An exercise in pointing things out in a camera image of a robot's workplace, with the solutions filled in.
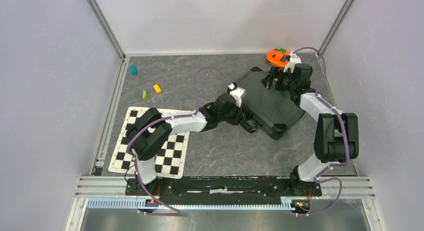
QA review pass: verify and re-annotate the black white chessboard mat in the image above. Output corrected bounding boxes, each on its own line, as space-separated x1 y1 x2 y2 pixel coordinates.
108 106 190 179

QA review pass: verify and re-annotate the yellow toy block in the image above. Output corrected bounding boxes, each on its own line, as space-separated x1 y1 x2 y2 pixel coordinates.
153 84 162 94

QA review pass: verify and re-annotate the green half-round block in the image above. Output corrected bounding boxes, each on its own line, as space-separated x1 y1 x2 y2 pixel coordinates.
142 90 148 101

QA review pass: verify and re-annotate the teal toy block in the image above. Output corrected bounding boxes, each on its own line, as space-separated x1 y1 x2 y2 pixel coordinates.
130 65 138 76

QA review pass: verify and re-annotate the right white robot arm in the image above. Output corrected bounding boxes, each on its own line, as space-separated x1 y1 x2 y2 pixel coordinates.
263 49 359 195

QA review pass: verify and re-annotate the black poker carrying case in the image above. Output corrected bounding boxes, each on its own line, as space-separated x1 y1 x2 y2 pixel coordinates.
234 66 305 140

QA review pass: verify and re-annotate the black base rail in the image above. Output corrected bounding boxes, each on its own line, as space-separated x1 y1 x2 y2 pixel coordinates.
125 176 322 209

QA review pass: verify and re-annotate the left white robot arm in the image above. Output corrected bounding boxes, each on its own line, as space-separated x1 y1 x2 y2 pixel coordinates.
125 83 247 195

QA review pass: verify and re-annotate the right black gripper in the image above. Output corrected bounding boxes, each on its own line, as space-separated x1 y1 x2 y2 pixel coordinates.
260 67 296 93

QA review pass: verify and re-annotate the orange toy track piece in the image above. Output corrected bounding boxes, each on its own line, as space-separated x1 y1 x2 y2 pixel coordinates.
266 48 291 68

